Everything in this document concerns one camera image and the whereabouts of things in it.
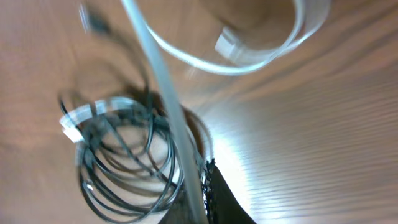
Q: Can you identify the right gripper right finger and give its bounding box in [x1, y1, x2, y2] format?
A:
[203, 159, 256, 224]

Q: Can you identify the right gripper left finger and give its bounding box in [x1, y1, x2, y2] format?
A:
[159, 189, 195, 224]

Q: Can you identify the white usb cable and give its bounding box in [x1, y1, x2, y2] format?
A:
[58, 0, 331, 224]

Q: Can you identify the black usb cable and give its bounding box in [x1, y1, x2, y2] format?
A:
[58, 9, 215, 224]

